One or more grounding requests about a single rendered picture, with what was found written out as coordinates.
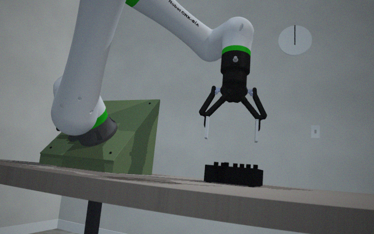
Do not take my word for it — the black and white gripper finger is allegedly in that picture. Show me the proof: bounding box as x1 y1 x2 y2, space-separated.
236 88 267 143
199 86 232 139

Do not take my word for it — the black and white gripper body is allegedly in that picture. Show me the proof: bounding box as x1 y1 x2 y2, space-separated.
220 70 248 103

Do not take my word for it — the black lighting desk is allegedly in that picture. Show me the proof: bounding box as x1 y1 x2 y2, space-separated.
204 162 263 187

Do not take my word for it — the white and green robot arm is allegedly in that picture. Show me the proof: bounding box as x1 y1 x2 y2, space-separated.
51 0 254 147

